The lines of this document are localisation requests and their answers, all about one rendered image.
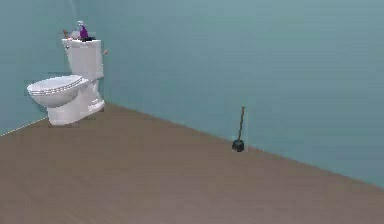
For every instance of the small brown object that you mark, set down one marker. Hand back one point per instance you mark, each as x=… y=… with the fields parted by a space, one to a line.
x=65 y=33

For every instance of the white toilet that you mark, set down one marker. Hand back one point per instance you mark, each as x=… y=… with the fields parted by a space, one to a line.
x=76 y=86

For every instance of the small black object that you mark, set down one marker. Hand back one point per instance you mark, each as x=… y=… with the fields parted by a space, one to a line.
x=88 y=39

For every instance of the purple spray bottle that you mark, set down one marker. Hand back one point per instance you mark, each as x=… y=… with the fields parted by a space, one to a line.
x=83 y=32

